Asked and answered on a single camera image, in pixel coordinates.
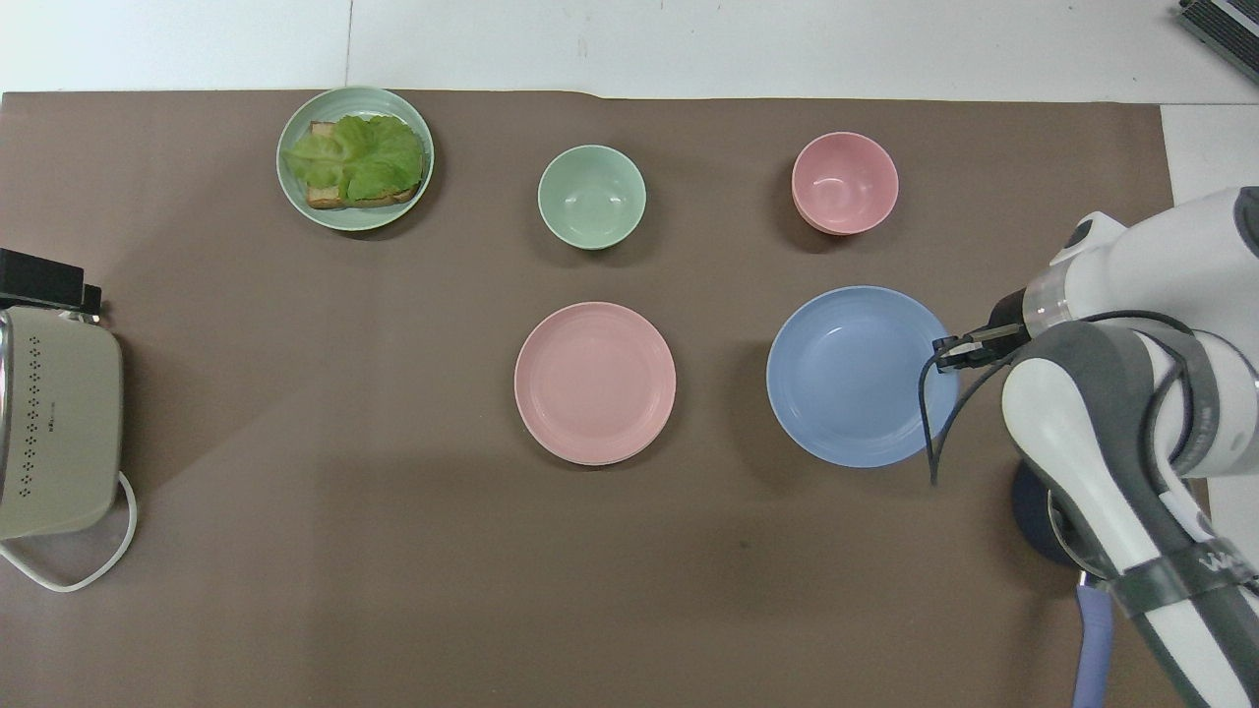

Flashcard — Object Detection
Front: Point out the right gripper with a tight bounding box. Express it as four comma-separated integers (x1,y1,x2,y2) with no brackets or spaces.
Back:
988,290,1030,345

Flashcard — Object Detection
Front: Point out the blue plate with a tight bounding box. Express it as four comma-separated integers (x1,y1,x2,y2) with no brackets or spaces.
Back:
766,286,960,469

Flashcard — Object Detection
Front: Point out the pink bowl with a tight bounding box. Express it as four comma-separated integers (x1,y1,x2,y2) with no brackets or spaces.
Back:
791,132,900,237

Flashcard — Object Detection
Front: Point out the grey ribbed object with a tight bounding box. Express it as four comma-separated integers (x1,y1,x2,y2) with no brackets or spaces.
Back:
1178,0,1259,58

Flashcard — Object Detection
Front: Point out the pink plate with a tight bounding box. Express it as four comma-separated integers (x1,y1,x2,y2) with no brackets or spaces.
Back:
513,302,678,467

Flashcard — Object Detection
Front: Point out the green bowl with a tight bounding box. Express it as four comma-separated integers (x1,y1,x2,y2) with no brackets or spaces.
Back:
537,145,648,251

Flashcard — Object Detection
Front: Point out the green lettuce leaf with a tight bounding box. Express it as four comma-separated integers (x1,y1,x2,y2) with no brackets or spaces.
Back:
282,114,427,203

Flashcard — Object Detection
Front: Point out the toasted bread slice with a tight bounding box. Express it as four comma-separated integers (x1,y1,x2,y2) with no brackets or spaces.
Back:
306,121,425,209

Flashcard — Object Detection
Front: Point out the green plate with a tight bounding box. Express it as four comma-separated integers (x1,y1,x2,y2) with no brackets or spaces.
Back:
276,87,436,232

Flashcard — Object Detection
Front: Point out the beige toaster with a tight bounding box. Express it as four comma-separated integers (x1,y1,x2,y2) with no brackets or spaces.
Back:
0,305,125,540

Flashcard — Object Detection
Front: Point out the black cable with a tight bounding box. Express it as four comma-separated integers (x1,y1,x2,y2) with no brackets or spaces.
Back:
918,310,1198,488

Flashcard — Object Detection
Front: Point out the dark blue pan lavender handle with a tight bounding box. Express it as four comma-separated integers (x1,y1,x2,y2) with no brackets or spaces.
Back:
1011,460,1115,708

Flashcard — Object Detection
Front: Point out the white power cord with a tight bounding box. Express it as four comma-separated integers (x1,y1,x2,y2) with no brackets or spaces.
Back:
0,471,140,593

